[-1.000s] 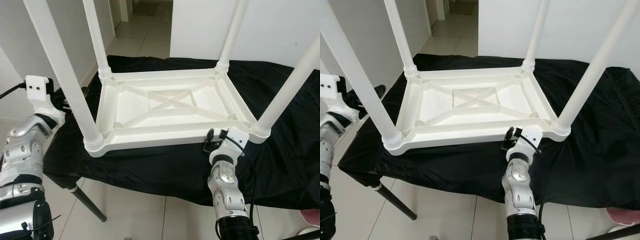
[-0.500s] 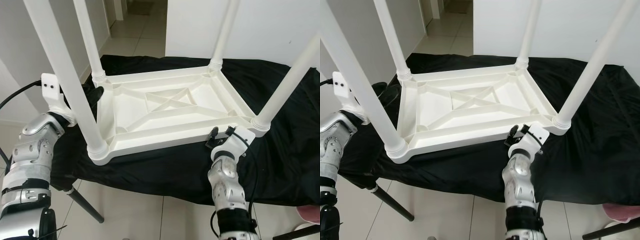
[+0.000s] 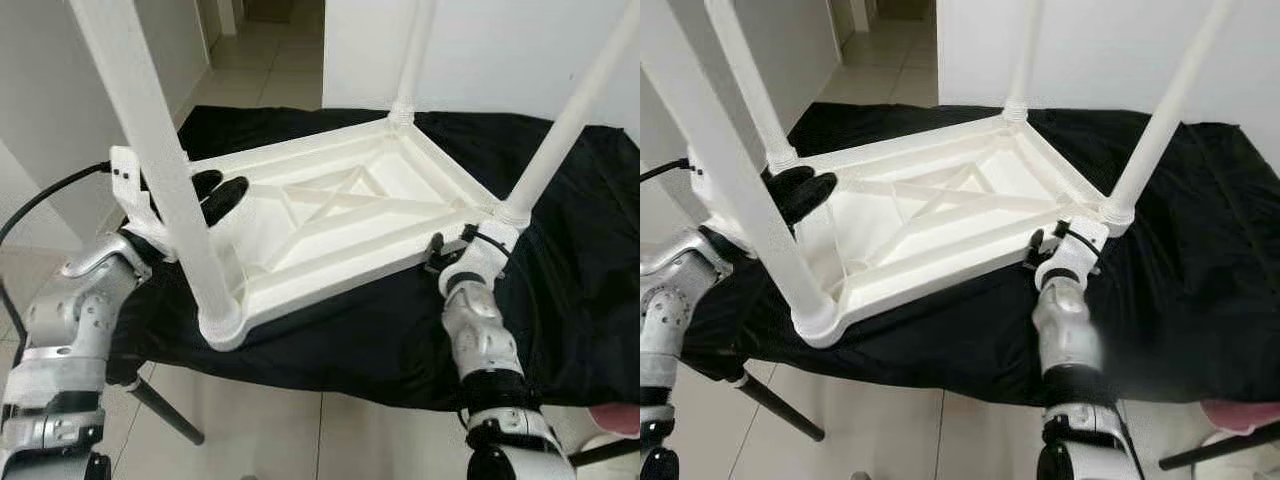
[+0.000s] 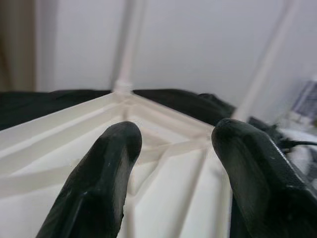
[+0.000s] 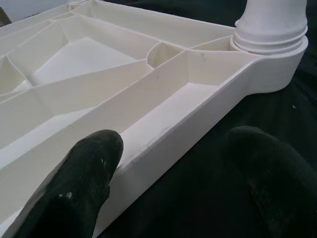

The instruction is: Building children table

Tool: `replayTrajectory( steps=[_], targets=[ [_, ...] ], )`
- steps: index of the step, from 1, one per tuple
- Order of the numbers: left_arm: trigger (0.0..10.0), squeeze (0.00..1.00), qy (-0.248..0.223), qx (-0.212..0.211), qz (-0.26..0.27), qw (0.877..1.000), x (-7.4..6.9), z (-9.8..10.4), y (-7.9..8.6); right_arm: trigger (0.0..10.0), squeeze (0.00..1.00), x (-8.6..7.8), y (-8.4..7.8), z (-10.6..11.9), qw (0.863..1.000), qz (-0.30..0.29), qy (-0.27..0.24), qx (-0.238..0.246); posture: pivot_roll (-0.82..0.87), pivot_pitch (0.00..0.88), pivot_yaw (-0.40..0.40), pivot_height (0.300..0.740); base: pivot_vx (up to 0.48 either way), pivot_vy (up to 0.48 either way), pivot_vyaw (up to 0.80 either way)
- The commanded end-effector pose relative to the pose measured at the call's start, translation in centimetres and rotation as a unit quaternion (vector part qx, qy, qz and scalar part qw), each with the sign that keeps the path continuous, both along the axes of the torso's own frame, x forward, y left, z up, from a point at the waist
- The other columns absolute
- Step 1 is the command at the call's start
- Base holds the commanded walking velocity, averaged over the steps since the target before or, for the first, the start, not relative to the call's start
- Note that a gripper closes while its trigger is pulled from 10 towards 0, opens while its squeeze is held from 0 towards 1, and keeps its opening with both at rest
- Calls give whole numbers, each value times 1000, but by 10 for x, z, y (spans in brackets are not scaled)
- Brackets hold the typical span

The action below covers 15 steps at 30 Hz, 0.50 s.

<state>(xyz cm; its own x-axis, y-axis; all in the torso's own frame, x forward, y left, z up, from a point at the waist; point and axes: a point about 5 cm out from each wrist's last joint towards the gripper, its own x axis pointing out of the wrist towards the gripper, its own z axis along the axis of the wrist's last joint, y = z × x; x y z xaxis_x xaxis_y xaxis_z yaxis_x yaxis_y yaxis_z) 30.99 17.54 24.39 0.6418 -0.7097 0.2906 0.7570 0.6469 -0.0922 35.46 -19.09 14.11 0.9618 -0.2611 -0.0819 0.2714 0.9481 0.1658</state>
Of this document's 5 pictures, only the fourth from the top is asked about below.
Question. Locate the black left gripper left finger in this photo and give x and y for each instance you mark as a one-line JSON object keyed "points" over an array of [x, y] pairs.
{"points": [[99, 188]]}

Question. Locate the white plastic table leg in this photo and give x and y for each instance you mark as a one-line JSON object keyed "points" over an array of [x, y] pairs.
{"points": [[267, 54], [128, 49]]}

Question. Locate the white door frame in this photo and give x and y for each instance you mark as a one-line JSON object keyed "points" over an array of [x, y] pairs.
{"points": [[45, 44]]}

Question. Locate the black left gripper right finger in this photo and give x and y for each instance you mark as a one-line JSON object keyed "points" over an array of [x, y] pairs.
{"points": [[260, 186]]}

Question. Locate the white plastic table top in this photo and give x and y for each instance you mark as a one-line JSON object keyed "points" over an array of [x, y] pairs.
{"points": [[62, 148]]}

